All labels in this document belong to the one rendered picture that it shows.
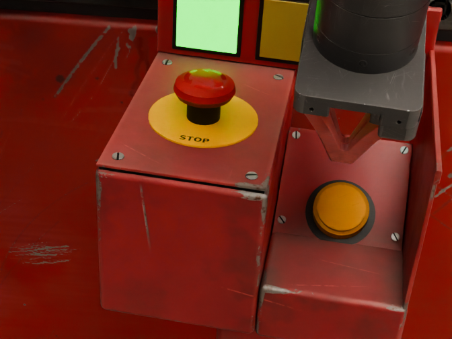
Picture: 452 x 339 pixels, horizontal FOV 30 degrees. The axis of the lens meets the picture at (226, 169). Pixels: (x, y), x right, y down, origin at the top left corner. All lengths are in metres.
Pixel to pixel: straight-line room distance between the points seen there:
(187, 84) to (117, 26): 0.19
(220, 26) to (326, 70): 0.18
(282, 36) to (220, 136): 0.11
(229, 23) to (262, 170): 0.14
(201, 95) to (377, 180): 0.15
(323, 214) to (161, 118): 0.13
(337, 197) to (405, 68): 0.15
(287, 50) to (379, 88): 0.18
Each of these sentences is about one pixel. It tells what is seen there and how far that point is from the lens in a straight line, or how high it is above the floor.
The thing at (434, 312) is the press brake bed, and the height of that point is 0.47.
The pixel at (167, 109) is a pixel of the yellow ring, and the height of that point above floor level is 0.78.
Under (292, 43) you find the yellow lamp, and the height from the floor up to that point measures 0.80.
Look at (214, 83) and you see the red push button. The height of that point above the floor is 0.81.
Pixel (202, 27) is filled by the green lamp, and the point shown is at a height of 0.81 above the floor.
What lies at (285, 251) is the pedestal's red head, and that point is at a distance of 0.57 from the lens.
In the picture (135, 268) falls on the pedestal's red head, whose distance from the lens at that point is 0.55.
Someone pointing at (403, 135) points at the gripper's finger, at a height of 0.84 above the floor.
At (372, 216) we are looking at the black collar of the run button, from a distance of 0.59.
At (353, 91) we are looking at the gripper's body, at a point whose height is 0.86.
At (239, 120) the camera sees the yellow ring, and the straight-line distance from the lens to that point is 0.55.
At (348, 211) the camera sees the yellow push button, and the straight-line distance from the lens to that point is 0.58.
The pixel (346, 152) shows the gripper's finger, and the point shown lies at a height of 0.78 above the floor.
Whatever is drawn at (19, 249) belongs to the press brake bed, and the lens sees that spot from 0.87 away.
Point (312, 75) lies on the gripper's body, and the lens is 0.44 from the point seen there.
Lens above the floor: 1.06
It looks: 34 degrees down
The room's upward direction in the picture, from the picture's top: 4 degrees clockwise
